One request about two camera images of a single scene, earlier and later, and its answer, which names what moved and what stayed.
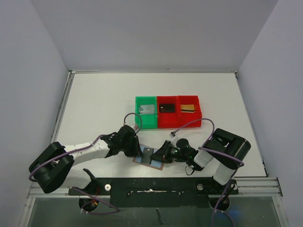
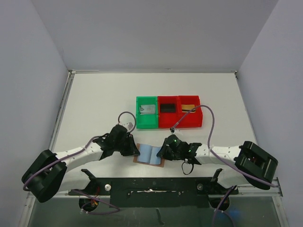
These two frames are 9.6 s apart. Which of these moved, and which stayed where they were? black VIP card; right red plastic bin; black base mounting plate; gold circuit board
Moved: black VIP card
Stayed: black base mounting plate; right red plastic bin; gold circuit board
